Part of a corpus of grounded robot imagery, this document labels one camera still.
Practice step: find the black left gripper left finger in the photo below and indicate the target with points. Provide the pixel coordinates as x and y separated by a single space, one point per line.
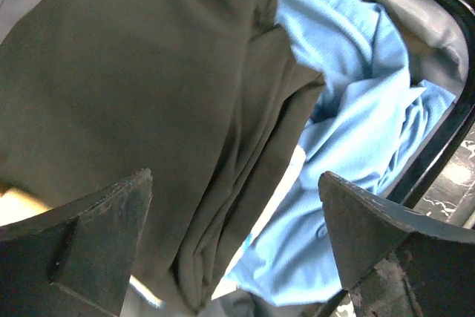
76 259

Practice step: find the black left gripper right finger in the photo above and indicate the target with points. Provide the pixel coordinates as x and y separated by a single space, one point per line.
394 261

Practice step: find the light blue shirt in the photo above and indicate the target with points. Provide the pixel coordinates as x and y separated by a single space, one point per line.
367 123

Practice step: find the black garment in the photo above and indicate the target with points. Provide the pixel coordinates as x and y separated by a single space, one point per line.
206 94

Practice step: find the white black space suitcase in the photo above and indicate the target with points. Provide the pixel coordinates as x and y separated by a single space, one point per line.
435 33

